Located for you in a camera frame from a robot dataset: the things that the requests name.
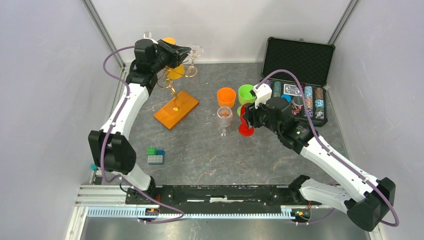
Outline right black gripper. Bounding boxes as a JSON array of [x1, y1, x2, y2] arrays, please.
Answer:
[[242, 95, 282, 135]]

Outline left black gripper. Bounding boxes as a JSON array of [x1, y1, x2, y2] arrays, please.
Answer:
[[151, 39, 192, 73]]

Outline red plastic wine glass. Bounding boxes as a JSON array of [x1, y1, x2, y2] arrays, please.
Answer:
[[238, 103, 255, 137]]

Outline yellow-orange plastic wine glass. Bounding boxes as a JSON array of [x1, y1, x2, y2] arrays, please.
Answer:
[[162, 37, 185, 80]]

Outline green plastic wine glass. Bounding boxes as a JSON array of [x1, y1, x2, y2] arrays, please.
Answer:
[[237, 84, 256, 116]]

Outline clear wine glass back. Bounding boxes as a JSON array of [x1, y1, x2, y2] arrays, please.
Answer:
[[187, 44, 204, 67]]

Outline clear wine glass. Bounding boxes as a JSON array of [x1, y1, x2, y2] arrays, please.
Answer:
[[187, 44, 204, 67], [216, 106, 233, 137]]

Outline orange plastic wine glass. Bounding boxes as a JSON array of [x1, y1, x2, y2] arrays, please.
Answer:
[[216, 87, 237, 109]]

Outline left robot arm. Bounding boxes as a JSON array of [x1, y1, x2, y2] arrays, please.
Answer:
[[88, 37, 203, 204]]

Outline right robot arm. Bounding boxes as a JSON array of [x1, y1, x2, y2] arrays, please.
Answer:
[[240, 97, 396, 232]]

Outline wooden rack base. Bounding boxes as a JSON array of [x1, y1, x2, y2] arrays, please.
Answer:
[[153, 90, 199, 131]]

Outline blue poker chip disc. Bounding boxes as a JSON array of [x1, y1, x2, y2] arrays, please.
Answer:
[[280, 94, 292, 103]]

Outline playing card deck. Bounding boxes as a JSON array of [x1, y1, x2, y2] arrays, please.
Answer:
[[283, 83, 302, 96]]

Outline black poker chip case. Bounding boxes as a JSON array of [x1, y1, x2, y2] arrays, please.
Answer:
[[261, 37, 336, 127]]

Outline blue toy brick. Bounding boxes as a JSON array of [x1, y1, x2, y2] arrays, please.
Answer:
[[156, 149, 166, 157]]

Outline green toy brick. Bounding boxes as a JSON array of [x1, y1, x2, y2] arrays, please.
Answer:
[[146, 146, 157, 156]]

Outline grey toy brick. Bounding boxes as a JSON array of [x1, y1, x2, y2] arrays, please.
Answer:
[[147, 155, 164, 165]]

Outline gold wire glass rack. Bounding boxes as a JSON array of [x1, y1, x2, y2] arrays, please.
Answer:
[[156, 60, 198, 112]]

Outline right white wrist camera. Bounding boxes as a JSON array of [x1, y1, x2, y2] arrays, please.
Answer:
[[250, 83, 272, 109]]

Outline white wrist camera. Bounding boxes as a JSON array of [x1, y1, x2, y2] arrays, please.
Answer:
[[250, 83, 272, 109], [143, 31, 158, 44]]

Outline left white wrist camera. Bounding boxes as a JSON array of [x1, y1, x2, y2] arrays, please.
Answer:
[[143, 31, 158, 44]]

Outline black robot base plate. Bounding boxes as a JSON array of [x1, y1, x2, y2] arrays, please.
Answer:
[[125, 184, 319, 216]]

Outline teal clip on rail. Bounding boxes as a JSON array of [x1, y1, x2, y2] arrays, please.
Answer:
[[91, 163, 98, 172]]

